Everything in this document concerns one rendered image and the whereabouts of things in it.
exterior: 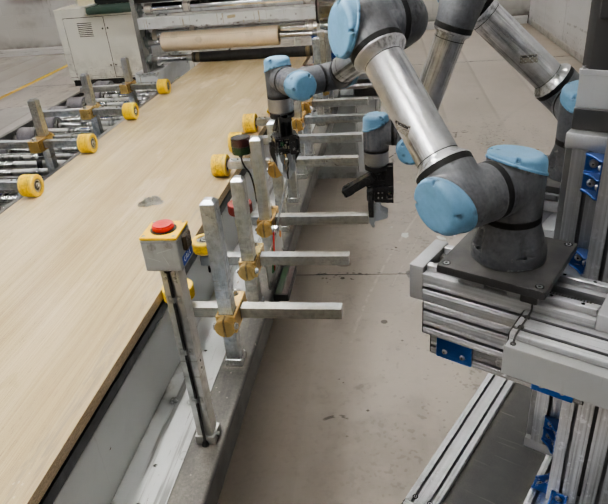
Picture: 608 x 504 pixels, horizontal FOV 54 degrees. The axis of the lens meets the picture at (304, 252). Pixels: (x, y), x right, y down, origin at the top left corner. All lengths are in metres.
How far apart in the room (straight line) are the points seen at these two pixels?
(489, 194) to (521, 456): 1.09
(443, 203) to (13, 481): 0.88
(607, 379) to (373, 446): 1.26
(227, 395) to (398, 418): 1.04
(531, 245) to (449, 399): 1.31
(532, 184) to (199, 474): 0.88
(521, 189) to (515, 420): 1.10
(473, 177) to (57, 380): 0.92
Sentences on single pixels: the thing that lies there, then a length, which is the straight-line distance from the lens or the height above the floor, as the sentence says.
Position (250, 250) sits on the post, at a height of 0.90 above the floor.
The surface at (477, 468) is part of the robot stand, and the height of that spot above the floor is 0.21.
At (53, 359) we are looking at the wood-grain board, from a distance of 1.42.
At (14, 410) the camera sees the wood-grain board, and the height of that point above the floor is 0.90.
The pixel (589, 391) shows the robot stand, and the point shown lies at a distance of 1.21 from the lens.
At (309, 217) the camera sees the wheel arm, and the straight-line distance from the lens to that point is 1.91.
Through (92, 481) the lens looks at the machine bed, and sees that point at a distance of 1.38.
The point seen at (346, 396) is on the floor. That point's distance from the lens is 2.48.
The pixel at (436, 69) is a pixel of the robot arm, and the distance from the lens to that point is 1.59.
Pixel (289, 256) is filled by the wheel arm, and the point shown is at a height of 0.86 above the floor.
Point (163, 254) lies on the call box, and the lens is 1.10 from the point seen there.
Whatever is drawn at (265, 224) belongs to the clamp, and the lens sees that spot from 1.87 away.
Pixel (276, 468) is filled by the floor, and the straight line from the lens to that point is 2.26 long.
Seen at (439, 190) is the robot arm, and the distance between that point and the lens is 1.10.
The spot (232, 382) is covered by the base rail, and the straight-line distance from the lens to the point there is 1.53.
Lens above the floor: 1.69
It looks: 29 degrees down
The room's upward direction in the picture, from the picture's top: 5 degrees counter-clockwise
